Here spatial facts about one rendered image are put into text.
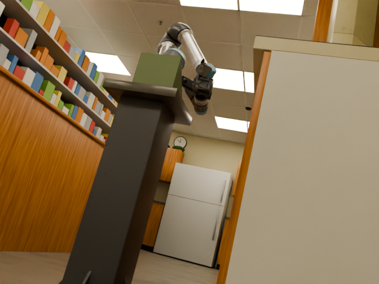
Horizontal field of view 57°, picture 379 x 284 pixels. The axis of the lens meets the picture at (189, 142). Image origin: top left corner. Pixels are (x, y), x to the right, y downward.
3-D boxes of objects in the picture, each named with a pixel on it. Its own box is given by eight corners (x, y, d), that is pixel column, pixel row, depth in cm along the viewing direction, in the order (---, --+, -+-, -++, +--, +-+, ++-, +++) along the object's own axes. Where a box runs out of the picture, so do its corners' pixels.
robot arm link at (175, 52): (163, 48, 164) (173, 40, 175) (149, 69, 172) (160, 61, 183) (183, 65, 165) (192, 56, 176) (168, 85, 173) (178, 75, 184)
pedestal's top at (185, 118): (101, 86, 145) (104, 78, 146) (128, 115, 175) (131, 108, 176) (175, 97, 137) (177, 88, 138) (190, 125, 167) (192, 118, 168)
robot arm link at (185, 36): (190, 16, 209) (222, 74, 185) (180, 31, 216) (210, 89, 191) (174, 10, 202) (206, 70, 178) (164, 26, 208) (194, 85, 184)
